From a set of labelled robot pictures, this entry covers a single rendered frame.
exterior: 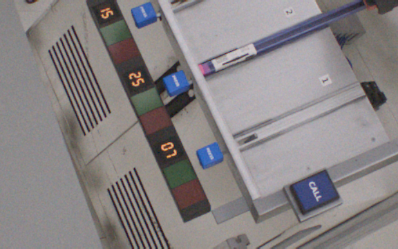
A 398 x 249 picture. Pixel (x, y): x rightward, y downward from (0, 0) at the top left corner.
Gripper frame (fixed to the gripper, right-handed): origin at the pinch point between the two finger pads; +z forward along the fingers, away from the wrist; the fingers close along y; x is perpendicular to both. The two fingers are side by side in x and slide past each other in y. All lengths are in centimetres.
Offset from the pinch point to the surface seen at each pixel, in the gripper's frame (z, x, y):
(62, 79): 66, 43, 33
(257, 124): 0.4, 21.6, -9.8
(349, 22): 43.1, -12.0, 12.4
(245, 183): -0.9, 26.6, -16.7
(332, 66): 1.1, 8.8, -6.2
